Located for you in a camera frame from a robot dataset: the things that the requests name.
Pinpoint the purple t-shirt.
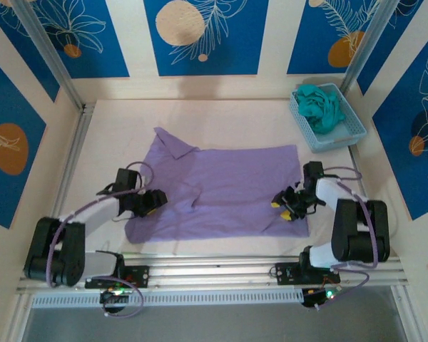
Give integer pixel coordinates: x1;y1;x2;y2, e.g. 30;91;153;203
123;127;311;245

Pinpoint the black controller board with lights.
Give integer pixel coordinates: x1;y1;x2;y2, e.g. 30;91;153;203
301;286;340;311
99;287;130;314

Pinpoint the light blue perforated plastic basket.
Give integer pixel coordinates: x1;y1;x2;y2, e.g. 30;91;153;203
290;83;368;154

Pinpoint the teal crumpled cloth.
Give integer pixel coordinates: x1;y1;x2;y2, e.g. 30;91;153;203
294;84;346;135

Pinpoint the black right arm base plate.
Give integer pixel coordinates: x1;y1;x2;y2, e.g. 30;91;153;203
275;261;342;286

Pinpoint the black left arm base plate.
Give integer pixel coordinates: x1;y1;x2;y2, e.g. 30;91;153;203
84;265;151;290

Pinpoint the aluminium table side rail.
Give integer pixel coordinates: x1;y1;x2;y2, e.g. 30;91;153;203
347;145;371;201
44;103;97;250

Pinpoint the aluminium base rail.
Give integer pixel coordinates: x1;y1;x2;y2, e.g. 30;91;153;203
16;253;409;291

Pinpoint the white slotted cable duct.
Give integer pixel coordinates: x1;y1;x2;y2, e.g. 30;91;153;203
31;287;304;309

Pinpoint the aluminium frame post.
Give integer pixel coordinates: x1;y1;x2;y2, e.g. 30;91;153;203
340;0;397;94
12;0;86;110

